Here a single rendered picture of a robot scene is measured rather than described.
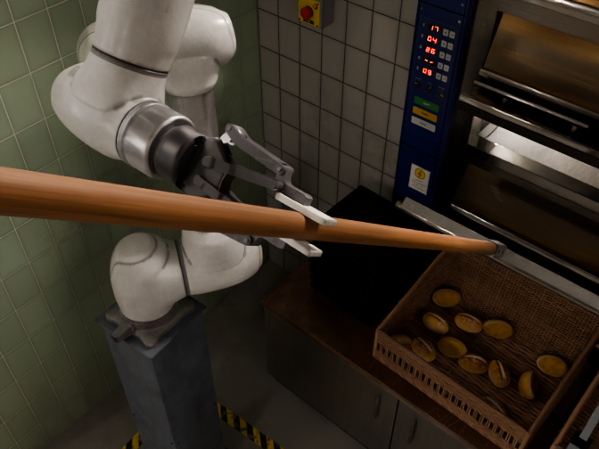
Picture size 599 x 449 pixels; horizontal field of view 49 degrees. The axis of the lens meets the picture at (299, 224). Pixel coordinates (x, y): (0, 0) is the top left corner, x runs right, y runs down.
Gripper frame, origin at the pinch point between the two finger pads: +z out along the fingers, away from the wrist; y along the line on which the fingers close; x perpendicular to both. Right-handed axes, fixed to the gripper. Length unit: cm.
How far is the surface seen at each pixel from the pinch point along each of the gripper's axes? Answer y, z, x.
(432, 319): 37, -18, -159
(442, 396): 53, 0, -142
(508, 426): 47, 21, -136
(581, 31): -57, -8, -113
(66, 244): 65, -122, -92
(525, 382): 38, 18, -155
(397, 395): 61, -13, -142
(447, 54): -41, -42, -123
